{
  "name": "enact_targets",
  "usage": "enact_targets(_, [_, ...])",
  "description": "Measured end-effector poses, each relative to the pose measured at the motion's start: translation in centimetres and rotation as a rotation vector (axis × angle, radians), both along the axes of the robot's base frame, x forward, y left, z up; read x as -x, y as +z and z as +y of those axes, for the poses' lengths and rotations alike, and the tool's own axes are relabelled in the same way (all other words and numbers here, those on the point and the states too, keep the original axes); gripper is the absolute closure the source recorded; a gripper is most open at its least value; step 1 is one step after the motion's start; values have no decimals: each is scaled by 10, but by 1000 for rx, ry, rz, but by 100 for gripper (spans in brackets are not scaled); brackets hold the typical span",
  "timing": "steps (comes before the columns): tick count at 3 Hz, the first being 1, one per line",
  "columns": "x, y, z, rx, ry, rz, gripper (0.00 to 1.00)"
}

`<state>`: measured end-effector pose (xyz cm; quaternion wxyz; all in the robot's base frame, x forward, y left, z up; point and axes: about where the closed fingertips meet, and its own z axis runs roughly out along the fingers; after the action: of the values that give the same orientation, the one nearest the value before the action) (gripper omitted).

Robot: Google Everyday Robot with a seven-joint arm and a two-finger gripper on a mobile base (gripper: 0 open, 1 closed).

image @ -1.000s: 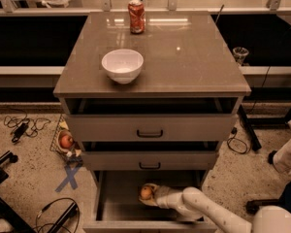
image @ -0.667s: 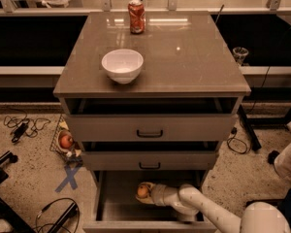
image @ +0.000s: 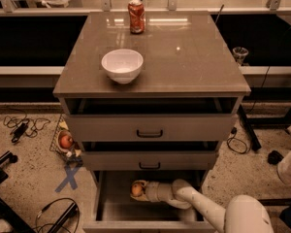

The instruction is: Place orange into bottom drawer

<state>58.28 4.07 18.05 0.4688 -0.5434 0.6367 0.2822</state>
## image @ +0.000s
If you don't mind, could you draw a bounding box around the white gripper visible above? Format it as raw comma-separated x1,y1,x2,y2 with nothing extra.
130,180,174,202

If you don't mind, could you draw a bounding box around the orange fruit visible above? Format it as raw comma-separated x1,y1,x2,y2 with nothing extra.
131,183,144,197

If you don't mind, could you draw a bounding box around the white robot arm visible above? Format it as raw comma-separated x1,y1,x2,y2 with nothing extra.
130,126,291,233

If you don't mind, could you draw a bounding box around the open bottom drawer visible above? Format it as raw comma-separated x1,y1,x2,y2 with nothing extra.
82,170,215,233

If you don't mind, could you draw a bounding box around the grey drawer cabinet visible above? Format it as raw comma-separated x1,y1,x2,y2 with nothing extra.
52,11,252,233

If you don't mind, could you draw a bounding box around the blue tape cross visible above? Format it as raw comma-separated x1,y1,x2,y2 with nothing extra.
55,164,81,193

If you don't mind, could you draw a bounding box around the red apple in basket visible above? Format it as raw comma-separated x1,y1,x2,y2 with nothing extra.
59,135,74,149

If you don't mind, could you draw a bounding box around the white ceramic bowl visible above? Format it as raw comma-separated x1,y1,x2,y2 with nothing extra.
101,49,144,84

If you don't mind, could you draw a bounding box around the black office chair base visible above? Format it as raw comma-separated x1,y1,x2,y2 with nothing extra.
257,149,291,207

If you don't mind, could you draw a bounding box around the black stand bottom left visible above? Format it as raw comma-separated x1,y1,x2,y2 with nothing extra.
0,151,35,233

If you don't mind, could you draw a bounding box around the clear plastic cup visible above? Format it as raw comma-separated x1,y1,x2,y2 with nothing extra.
232,47,249,65

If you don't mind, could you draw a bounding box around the red soda can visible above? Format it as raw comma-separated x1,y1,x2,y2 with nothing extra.
128,0,145,34

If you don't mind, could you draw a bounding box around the middle drawer with handle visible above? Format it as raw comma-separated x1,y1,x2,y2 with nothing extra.
81,151,217,171

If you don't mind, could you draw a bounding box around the drawer with handle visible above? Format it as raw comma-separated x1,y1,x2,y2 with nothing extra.
64,116,237,142
81,151,217,171

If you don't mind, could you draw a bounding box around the top drawer with handle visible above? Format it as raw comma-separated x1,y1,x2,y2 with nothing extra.
64,116,237,142

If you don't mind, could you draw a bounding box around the black cable bottom left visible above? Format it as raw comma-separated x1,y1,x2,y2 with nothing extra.
34,197,81,233

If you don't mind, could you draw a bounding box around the black wire basket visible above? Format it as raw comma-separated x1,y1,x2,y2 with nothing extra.
49,116,81,163

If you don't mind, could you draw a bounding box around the black cable loop right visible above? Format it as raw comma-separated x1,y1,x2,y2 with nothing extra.
226,126,252,155

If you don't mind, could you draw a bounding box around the black power adapter cable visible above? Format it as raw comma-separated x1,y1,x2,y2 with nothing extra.
3,109,52,144

